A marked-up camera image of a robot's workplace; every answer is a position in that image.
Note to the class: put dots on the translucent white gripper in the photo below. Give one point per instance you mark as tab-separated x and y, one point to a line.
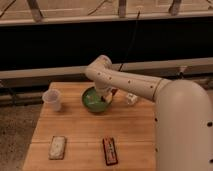
105	94

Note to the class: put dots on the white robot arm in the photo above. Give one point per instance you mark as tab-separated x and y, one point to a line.
183	112

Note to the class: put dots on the green ceramic bowl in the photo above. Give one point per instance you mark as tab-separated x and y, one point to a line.
93	102

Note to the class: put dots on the clear plastic bottle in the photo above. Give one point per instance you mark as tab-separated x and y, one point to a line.
131	99

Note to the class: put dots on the wooden table board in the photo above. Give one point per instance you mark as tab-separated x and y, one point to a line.
132	128

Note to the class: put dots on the clear plastic cup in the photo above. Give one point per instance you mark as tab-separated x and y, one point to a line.
52	98

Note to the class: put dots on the red candy bar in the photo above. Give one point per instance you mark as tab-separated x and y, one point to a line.
109	151

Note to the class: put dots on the white rectangular sponge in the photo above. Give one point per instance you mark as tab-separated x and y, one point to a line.
57	148

